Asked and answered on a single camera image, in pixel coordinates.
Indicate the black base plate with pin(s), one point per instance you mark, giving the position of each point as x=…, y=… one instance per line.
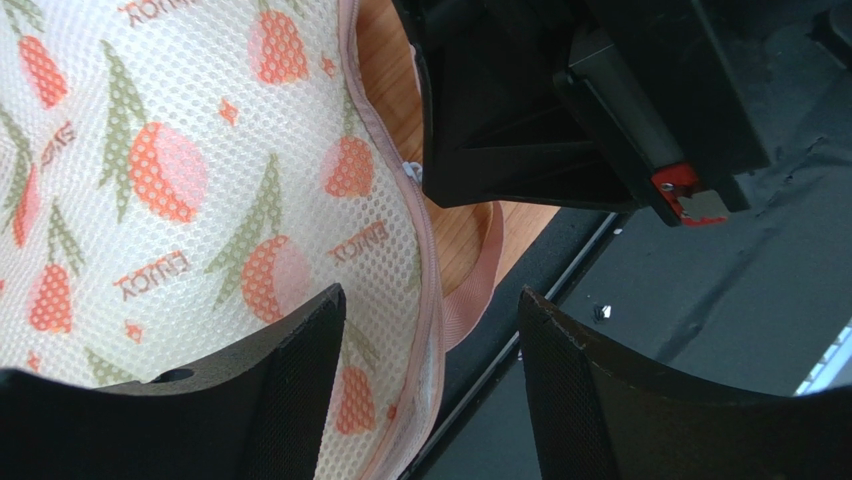
x=751, y=302

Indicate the aluminium frame rail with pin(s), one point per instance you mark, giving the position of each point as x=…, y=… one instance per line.
x=833, y=369

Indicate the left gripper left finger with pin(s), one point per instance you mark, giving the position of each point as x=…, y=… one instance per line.
x=255, y=409

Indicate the floral mesh laundry bag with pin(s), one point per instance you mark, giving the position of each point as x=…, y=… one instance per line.
x=178, y=175

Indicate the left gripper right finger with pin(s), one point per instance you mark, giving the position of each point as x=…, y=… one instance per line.
x=600, y=410

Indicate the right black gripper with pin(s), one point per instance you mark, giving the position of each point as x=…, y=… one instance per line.
x=642, y=111

